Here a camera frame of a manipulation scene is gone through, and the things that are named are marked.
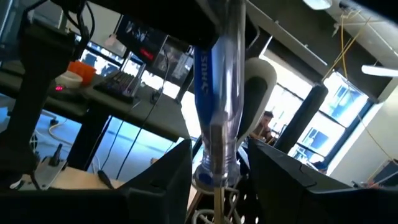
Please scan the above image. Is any metal ruler strip foreground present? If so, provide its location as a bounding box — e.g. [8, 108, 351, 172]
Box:
[192, 0, 247, 224]

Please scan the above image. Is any grey black handle screwdriver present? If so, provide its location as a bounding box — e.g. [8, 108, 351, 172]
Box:
[236, 57, 278, 147]

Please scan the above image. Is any black box red light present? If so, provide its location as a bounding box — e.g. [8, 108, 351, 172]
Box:
[116, 15, 169, 67]

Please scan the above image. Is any long ceiling lamp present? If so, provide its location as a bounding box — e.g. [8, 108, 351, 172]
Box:
[361, 64, 398, 78]

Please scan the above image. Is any black pillar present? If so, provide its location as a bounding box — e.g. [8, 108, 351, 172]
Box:
[273, 83, 329, 155]

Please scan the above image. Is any silver ring tool holder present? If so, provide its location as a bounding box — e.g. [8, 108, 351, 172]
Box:
[190, 180, 244, 224]

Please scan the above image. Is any white bowl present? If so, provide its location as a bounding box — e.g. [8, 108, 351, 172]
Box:
[55, 70, 83, 89]

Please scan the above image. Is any black computer mouse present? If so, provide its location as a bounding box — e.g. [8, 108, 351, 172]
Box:
[51, 81, 85, 101]

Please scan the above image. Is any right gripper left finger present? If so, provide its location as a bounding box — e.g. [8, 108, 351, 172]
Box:
[119, 139, 193, 224]

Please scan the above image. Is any grey desk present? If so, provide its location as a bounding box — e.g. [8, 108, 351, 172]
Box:
[0, 58, 191, 141]

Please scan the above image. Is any black desk cable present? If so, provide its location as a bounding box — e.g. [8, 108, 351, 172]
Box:
[115, 49, 171, 180]

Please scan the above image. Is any black keyboard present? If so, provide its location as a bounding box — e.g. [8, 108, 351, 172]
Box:
[93, 70, 147, 104]

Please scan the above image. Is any orange cup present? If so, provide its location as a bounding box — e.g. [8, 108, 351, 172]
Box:
[67, 60, 97, 86]

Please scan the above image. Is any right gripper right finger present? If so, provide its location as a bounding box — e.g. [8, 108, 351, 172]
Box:
[248, 138, 354, 224]

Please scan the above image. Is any yellow ceiling cable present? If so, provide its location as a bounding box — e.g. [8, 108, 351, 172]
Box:
[322, 14, 373, 82]

